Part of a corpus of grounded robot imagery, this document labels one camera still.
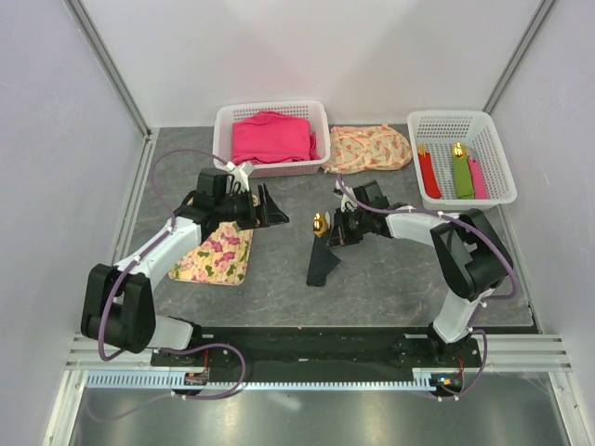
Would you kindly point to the floral placemat tray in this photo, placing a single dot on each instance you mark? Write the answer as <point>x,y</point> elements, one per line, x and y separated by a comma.
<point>222,259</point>

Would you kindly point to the blue slotted cable duct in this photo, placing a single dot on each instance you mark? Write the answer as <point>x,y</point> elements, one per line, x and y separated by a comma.
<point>178,380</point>

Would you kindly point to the wrist white camera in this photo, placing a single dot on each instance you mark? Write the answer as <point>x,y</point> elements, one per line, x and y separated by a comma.
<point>346,204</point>
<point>239,174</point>

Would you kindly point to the pink folded cloth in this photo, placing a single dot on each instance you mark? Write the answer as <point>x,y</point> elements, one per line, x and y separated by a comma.
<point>270,137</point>

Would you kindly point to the floral drawstring pouch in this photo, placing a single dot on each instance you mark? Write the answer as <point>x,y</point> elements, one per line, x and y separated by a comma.
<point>355,149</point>

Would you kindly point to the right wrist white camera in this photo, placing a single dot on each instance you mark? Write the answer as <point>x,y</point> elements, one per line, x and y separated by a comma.
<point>346,204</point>

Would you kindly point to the red napkin roll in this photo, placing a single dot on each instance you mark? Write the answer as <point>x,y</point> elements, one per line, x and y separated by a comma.
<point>428,175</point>

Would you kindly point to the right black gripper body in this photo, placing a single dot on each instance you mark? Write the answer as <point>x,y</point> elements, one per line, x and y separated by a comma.
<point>350,226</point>

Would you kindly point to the right aluminium frame post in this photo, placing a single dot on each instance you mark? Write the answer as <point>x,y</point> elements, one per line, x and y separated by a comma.
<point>530,34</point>

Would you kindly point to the black paper napkin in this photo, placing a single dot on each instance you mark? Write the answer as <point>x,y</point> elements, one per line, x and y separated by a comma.
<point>322,262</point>

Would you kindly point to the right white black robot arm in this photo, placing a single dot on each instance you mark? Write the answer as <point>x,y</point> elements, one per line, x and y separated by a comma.
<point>473,260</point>

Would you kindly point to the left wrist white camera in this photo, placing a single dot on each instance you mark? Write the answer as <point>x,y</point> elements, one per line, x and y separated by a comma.
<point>239,174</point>

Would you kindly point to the white basket with pink cloth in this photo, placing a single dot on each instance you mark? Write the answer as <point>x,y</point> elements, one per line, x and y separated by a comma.
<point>312,110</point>

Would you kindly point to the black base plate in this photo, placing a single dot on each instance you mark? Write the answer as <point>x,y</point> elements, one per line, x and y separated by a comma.
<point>416,347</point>

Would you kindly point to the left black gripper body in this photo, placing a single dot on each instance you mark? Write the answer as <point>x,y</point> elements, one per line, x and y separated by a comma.
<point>240,209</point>

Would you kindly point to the pink napkin roll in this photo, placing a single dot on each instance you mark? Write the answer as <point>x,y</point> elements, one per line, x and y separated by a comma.
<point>477,180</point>

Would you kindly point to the gold spoon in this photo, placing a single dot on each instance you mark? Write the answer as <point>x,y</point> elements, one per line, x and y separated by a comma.
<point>316,226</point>

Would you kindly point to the left aluminium frame post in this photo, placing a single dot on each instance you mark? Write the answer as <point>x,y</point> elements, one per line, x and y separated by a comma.
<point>92,35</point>

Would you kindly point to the green napkin roll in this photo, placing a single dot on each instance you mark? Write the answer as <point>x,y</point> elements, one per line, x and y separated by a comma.
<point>461,174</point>

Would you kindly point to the white basket with rolls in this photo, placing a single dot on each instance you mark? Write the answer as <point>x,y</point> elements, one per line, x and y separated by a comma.
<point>439,131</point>

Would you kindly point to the aluminium frame post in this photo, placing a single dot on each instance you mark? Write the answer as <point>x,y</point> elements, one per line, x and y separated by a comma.
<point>92,35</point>
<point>530,34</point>

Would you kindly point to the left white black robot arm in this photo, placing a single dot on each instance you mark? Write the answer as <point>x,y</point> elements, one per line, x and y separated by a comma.
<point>119,311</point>

